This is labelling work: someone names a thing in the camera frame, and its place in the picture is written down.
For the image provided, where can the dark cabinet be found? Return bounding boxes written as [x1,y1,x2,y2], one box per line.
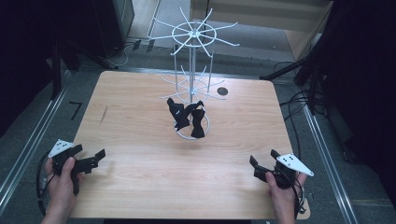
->
[90,0,135,59]

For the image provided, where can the white floor cable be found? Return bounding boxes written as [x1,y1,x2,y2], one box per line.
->
[117,42,135,68]

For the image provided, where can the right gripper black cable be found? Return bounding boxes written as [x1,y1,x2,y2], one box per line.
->
[291,181,308,219]

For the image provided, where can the black bow tie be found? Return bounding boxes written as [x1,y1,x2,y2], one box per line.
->
[186,100,206,140]
[166,97,200,132]

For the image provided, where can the person's right hand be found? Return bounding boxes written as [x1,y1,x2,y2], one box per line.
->
[265,171,308,217]

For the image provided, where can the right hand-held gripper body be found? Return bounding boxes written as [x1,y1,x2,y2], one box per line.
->
[253,153,315,190]

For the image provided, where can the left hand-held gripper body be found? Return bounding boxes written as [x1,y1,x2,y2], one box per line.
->
[49,139,100,197]

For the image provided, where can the white wire hook rack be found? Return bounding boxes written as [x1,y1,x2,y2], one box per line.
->
[147,7,241,141]

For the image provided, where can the metal floor rail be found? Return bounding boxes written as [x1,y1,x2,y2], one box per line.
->
[302,104,360,224]
[0,70,73,208]

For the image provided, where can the person's left hand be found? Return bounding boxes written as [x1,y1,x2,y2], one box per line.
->
[45,157,82,216]

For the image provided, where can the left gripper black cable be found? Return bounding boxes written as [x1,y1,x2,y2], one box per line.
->
[35,151,54,217]

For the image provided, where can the black floor cables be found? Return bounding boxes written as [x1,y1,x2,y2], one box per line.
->
[273,61,316,158]

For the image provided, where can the black tripod stand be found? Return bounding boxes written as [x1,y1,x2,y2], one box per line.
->
[49,36,120,101]
[259,46,332,117]

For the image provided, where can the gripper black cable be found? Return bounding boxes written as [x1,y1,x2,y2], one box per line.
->
[35,151,54,217]
[291,181,308,219]

